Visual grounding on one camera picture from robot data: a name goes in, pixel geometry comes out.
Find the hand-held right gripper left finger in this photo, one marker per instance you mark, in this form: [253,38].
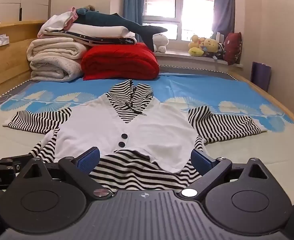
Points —
[90,158]

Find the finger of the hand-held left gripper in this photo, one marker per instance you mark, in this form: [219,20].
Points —
[9,160]

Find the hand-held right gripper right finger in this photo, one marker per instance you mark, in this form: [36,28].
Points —
[201,160]

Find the white striped hooded top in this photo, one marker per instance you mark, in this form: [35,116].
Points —
[162,130]

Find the blue patterned bed mat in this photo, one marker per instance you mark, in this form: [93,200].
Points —
[199,90]

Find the red folded blanket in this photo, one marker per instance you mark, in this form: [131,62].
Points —
[119,62]

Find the purple box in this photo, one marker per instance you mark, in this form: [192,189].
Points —
[261,76]

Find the cream folded blanket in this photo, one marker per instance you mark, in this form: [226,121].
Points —
[54,60]

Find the tissue pack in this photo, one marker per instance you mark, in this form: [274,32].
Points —
[1,40]

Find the striped plush toy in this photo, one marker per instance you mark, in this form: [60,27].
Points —
[220,51]

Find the yellow duck plush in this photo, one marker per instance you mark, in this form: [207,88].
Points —
[195,46]

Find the yellow round plush toy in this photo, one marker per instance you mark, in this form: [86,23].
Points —
[210,45]

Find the dark red cushion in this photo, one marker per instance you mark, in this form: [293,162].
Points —
[233,47]

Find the dark star print blanket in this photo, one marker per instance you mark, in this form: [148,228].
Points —
[104,40]

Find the white plush toy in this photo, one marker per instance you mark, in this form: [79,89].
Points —
[160,41]

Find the white folded quilt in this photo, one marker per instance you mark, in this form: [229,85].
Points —
[99,31]

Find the blue shark plush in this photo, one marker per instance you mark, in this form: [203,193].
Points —
[106,20]

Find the white pink folded blanket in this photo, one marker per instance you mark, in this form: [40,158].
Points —
[58,21]

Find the brown plush toy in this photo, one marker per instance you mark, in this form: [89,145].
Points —
[90,7]

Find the blue curtain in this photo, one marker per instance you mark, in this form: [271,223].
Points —
[133,2]
[223,5]

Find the window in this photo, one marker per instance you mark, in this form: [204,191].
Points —
[179,5]

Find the wooden bed frame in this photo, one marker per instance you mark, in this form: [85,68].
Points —
[11,62]

